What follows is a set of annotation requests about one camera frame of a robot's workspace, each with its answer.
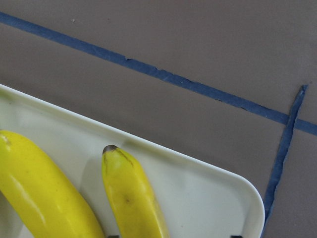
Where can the cream bear tray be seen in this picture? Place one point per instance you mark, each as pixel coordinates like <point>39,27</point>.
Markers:
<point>198,200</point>

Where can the yellow banana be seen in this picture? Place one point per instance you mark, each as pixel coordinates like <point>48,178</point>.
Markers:
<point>44,198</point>
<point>131,196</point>

